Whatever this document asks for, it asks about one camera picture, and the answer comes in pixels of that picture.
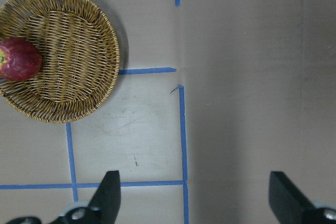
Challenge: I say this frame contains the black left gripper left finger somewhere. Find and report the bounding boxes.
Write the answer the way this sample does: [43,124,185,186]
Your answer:
[7,170,122,224]

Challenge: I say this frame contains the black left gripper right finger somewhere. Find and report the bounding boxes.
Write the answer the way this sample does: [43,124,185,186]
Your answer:
[268,171,335,224]

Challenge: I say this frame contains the woven wicker basket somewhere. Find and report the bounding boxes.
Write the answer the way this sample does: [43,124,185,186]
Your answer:
[1,0,121,123]

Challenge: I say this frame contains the dark red apple in basket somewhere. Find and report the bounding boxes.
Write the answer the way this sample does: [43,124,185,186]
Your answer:
[1,37,43,81]

